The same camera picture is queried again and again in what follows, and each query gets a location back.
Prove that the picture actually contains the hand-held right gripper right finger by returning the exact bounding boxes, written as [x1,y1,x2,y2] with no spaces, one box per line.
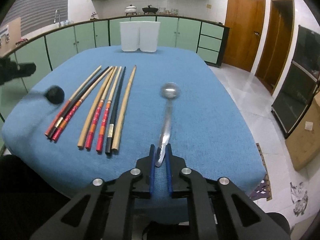
[165,144,292,240]

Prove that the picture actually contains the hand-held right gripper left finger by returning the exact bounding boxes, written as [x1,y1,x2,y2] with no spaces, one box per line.
[29,144,157,240]

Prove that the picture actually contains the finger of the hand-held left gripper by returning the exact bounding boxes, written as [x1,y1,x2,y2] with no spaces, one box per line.
[19,62,37,77]

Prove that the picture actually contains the red-handled wooden chopstick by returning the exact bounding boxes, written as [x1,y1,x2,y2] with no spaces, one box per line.
[96,66,123,153]
[51,66,115,142]
[84,66,119,151]
[45,65,102,137]

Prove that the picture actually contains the black chopstick with metal band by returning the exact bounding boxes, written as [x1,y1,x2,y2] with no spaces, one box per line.
[105,66,127,155]
[48,66,112,139]

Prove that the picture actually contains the plain wooden chopstick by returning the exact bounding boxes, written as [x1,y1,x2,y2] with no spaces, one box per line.
[111,65,137,153]
[77,66,117,148]

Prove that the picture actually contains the wooden stick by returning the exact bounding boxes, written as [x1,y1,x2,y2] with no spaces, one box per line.
[155,82,182,167]

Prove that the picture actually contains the white utensil holder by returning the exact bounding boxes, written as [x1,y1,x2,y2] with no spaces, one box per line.
[119,21,140,53]
[138,21,160,53]

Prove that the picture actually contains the brown cardboard sheet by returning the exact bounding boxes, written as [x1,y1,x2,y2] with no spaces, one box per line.
[0,17,22,58]

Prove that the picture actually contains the blue tablecloth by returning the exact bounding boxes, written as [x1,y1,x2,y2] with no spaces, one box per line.
[1,45,267,224]

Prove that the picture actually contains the grey window blind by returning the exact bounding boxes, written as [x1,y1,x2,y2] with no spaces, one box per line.
[4,0,69,37]

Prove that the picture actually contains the green base cabinets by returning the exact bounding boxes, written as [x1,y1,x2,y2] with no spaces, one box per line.
[0,15,230,140]

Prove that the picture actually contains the grey crumpled rag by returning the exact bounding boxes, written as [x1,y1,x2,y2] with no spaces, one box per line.
[289,182,308,216]

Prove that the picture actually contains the black wok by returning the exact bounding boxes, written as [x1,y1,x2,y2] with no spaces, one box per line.
[142,5,159,15]

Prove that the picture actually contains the brown cardboard box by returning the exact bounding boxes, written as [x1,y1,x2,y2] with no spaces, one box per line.
[285,97,320,172]

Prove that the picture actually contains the row of glass jars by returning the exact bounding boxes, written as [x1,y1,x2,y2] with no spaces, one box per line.
[159,7,179,15]

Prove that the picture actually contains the black glass cabinet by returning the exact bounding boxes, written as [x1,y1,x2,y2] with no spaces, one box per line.
[271,25,320,139]

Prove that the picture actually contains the closed wooden door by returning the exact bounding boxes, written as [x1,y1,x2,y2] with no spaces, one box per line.
[222,0,266,72]

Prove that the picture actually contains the open wooden door frame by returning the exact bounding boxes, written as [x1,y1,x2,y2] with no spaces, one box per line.
[255,0,295,95]

